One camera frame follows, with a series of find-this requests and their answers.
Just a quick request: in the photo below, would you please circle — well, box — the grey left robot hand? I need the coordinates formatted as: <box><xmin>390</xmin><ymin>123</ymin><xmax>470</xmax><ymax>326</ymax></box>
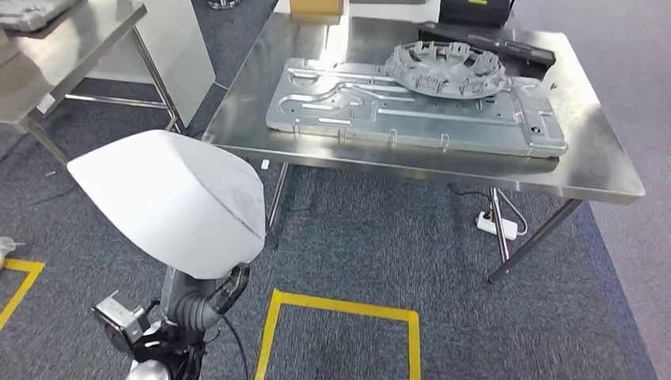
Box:
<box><xmin>162</xmin><ymin>264</ymin><xmax>252</xmax><ymax>314</ymax></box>

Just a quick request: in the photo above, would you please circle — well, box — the white plastic car part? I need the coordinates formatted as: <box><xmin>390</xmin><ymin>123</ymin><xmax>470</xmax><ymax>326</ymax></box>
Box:
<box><xmin>66</xmin><ymin>130</ymin><xmax>267</xmax><ymax>280</ymax></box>

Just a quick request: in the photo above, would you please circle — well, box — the long black trim part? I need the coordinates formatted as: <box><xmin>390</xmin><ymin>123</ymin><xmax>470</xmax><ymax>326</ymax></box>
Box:
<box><xmin>416</xmin><ymin>21</ymin><xmax>558</xmax><ymax>67</ymax></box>

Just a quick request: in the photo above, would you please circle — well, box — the steel workbench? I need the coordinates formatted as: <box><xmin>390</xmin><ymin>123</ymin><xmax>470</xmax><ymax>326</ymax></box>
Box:
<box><xmin>201</xmin><ymin>13</ymin><xmax>646</xmax><ymax>284</ymax></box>

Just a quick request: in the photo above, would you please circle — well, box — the white side panel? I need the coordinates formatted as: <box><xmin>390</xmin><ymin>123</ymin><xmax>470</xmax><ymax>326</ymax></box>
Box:
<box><xmin>86</xmin><ymin>0</ymin><xmax>217</xmax><ymax>130</ymax></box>

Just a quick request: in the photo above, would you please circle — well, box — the grey stamped metal plate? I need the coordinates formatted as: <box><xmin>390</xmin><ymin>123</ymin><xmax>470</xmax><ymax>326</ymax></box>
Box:
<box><xmin>0</xmin><ymin>0</ymin><xmax>80</xmax><ymax>32</ymax></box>
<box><xmin>264</xmin><ymin>56</ymin><xmax>570</xmax><ymax>158</ymax></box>

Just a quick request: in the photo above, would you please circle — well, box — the white power strip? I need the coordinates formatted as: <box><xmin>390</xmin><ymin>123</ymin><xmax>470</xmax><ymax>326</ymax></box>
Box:
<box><xmin>476</xmin><ymin>211</ymin><xmax>519</xmax><ymax>241</ymax></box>

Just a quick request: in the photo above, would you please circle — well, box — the steel table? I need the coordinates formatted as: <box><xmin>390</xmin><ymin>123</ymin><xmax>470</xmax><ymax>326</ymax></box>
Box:
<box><xmin>0</xmin><ymin>0</ymin><xmax>185</xmax><ymax>165</ymax></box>

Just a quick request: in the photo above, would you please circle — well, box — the brown cardboard box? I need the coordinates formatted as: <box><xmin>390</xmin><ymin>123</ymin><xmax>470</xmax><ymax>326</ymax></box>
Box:
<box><xmin>289</xmin><ymin>0</ymin><xmax>346</xmax><ymax>25</ymax></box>

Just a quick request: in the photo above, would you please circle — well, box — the round grey wheel cover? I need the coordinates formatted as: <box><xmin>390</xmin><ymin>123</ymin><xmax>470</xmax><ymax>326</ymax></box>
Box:
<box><xmin>385</xmin><ymin>40</ymin><xmax>508</xmax><ymax>101</ymax></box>

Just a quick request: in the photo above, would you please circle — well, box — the black case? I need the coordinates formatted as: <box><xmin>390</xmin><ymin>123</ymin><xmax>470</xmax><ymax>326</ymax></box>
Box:
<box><xmin>439</xmin><ymin>0</ymin><xmax>517</xmax><ymax>29</ymax></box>

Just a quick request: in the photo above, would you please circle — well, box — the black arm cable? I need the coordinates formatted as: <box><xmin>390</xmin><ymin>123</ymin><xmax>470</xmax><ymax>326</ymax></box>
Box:
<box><xmin>222</xmin><ymin>314</ymin><xmax>251</xmax><ymax>380</ymax></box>

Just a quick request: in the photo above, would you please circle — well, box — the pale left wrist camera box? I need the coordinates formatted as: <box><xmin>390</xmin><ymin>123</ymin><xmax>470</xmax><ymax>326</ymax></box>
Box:
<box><xmin>91</xmin><ymin>291</ymin><xmax>153</xmax><ymax>358</ymax></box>

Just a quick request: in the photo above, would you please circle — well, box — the white power cable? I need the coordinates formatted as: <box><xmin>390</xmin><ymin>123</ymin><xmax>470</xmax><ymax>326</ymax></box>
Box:
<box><xmin>495</xmin><ymin>188</ymin><xmax>530</xmax><ymax>238</ymax></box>

